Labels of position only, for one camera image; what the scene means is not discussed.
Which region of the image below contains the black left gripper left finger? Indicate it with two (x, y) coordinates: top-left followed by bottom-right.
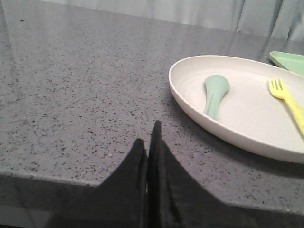
(51, 139), (148, 228)

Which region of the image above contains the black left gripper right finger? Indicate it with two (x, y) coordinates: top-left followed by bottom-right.
(147, 120), (304, 228)

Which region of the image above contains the cream round plate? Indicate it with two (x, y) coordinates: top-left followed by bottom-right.
(169, 55), (304, 163)

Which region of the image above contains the yellow plastic fork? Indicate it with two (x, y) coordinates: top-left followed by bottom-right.
(268, 78), (304, 136)

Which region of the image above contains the pale green spoon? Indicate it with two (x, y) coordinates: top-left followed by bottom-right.
(204, 75), (230, 120)

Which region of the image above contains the light green tray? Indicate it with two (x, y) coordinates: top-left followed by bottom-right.
(269, 51), (304, 76)

